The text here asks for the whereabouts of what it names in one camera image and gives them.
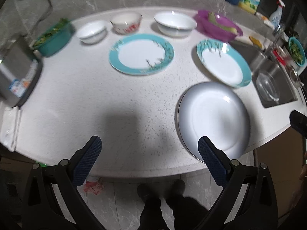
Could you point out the chrome faucet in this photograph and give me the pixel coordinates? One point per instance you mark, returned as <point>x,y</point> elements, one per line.
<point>277,33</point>

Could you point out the white spray bottle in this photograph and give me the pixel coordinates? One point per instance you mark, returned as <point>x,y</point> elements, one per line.
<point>275,17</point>

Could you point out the white folded cloth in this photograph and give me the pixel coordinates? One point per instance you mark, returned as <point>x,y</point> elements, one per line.
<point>10,122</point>

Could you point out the purple plastic bowl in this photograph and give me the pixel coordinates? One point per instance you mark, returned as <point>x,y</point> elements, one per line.
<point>217,26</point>

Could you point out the stainless steel rice cooker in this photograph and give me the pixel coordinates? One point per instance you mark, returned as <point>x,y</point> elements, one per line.
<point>20,71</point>

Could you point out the stainless steel sink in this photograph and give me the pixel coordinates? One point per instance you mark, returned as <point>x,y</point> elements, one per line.
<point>257,61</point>

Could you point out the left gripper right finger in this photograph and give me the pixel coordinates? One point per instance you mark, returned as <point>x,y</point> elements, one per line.
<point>216,160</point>

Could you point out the white bowl red pattern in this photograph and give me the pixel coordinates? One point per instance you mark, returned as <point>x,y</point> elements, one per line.
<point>126,22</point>

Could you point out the teal basin with greens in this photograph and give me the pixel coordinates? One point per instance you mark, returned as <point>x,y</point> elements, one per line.
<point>55,38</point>

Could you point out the glass bowl in sink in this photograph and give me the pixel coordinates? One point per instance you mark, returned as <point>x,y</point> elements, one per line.
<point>267,87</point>

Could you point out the yellow sponge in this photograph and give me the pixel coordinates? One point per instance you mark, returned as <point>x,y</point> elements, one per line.
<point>256,42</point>

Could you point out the large white bowl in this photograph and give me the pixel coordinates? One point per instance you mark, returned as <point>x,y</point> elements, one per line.
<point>175,24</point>

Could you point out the person dark shoes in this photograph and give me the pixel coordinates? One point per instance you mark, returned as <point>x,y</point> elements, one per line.
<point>173,195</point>

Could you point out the small white bowl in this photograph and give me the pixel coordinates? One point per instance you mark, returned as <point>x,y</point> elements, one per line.
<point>92,32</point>

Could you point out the plain white plate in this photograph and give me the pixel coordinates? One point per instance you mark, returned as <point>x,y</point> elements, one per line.
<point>213,110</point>

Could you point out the teal rim plate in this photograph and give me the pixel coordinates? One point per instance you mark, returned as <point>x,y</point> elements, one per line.
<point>141,54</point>
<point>224,62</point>

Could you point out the small teal bowl greens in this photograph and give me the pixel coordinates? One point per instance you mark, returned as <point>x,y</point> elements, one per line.
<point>296,51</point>

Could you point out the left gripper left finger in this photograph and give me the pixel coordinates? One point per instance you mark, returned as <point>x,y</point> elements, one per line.
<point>83,160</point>

